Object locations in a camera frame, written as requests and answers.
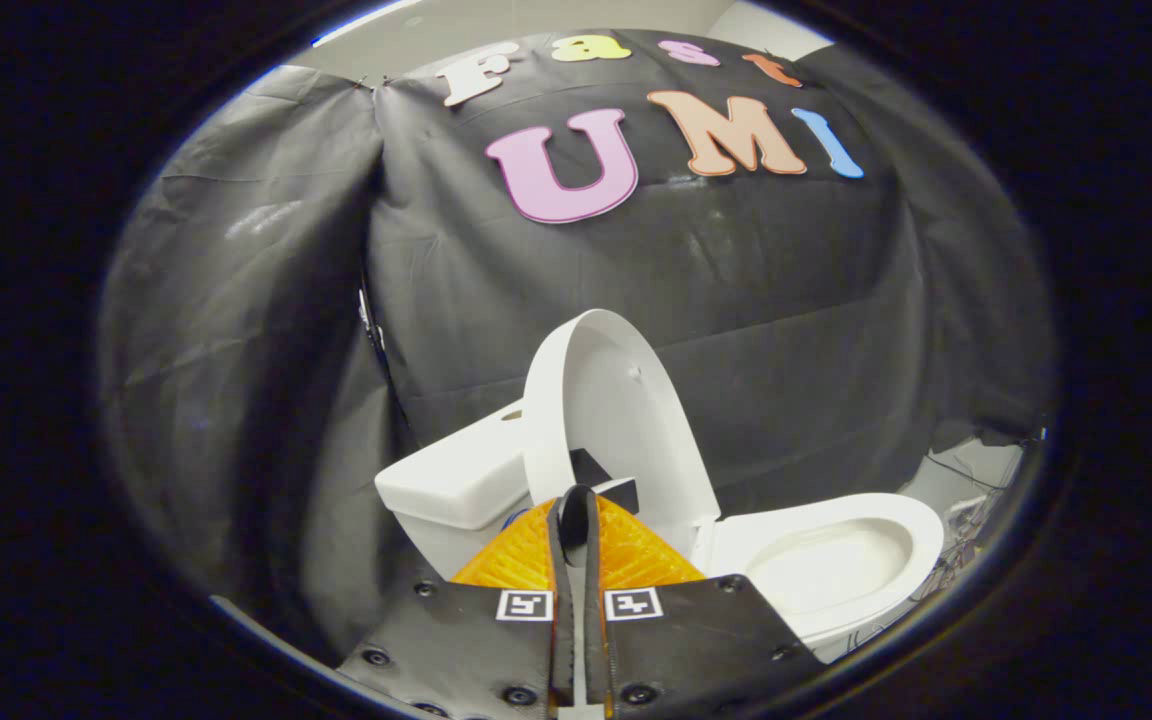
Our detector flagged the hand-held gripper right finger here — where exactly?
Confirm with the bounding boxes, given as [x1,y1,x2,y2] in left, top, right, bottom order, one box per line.
[576,487,825,720]

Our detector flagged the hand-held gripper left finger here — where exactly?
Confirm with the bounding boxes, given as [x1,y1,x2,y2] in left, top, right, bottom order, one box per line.
[336,487,577,720]

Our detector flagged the white toilet bowl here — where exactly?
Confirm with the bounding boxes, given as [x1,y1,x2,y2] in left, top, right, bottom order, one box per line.
[691,492,946,663]

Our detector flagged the black backdrop cloth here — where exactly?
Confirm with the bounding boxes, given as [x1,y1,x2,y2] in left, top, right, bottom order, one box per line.
[96,28,1055,663]

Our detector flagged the tangle of thin cables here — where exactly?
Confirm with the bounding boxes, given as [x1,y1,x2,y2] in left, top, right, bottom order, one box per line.
[921,450,1025,603]

